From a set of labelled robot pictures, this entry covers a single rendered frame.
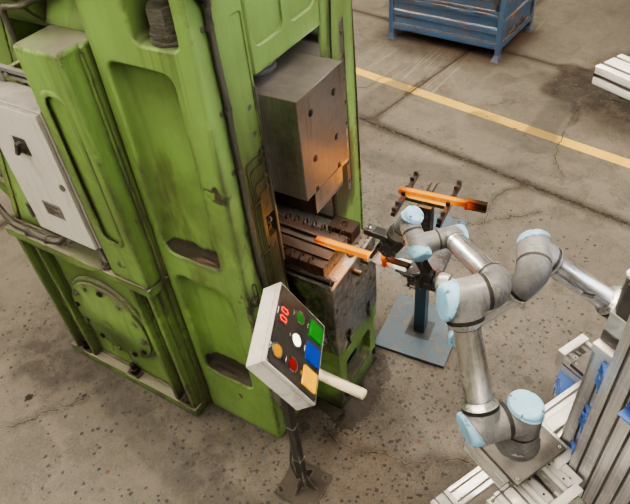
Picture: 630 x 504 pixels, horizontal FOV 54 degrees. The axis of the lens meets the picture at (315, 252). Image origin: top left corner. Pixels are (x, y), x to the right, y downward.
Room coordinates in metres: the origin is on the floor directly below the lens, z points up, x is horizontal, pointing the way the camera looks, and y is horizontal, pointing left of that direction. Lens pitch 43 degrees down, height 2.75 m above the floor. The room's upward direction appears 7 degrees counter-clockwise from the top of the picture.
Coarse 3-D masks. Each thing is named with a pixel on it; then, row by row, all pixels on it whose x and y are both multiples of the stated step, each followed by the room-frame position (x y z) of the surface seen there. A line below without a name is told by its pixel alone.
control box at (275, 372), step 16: (272, 288) 1.49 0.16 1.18; (272, 304) 1.41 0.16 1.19; (288, 304) 1.44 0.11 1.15; (256, 320) 1.37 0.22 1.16; (272, 320) 1.33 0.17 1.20; (288, 320) 1.38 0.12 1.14; (304, 320) 1.42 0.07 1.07; (256, 336) 1.29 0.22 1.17; (272, 336) 1.27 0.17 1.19; (288, 336) 1.32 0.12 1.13; (304, 336) 1.36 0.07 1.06; (256, 352) 1.22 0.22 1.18; (272, 352) 1.21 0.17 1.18; (288, 352) 1.26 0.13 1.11; (304, 352) 1.30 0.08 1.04; (256, 368) 1.18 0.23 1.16; (272, 368) 1.17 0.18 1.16; (288, 368) 1.20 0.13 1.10; (272, 384) 1.17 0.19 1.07; (288, 384) 1.16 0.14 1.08; (288, 400) 1.16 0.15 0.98; (304, 400) 1.15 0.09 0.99
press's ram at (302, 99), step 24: (288, 72) 1.93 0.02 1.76; (312, 72) 1.91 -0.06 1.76; (336, 72) 1.93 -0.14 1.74; (264, 96) 1.79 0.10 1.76; (288, 96) 1.77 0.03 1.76; (312, 96) 1.80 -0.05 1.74; (336, 96) 1.92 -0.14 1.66; (264, 120) 1.80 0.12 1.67; (288, 120) 1.74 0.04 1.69; (312, 120) 1.79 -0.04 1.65; (336, 120) 1.91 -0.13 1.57; (288, 144) 1.75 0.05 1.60; (312, 144) 1.78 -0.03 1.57; (336, 144) 1.90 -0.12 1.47; (288, 168) 1.76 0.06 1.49; (312, 168) 1.76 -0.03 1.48; (336, 168) 1.89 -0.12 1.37; (288, 192) 1.77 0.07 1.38; (312, 192) 1.75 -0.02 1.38
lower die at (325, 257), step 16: (288, 224) 2.04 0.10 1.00; (304, 224) 2.03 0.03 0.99; (288, 240) 1.94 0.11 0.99; (304, 240) 1.93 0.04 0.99; (336, 240) 1.91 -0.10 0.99; (288, 256) 1.86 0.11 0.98; (304, 256) 1.85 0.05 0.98; (320, 256) 1.82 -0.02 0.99; (336, 256) 1.85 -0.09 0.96; (320, 272) 1.77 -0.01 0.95
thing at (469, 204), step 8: (400, 192) 2.21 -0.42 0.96; (408, 192) 2.19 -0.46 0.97; (416, 192) 2.18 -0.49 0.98; (424, 192) 2.17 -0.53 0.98; (432, 192) 2.16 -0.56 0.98; (432, 200) 2.13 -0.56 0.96; (440, 200) 2.12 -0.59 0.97; (448, 200) 2.10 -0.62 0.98; (456, 200) 2.09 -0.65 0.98; (464, 200) 2.08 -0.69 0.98; (472, 200) 2.06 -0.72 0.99; (464, 208) 2.05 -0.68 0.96; (472, 208) 2.05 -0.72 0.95; (480, 208) 2.04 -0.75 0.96
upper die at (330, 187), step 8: (336, 176) 1.89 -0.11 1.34; (328, 184) 1.84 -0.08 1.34; (336, 184) 1.88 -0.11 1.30; (320, 192) 1.79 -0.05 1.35; (328, 192) 1.83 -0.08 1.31; (280, 200) 1.86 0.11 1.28; (288, 200) 1.84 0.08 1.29; (296, 200) 1.81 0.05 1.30; (304, 200) 1.79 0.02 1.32; (312, 200) 1.77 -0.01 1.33; (320, 200) 1.79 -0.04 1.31; (328, 200) 1.83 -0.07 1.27; (304, 208) 1.79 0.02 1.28; (312, 208) 1.77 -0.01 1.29; (320, 208) 1.78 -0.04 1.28
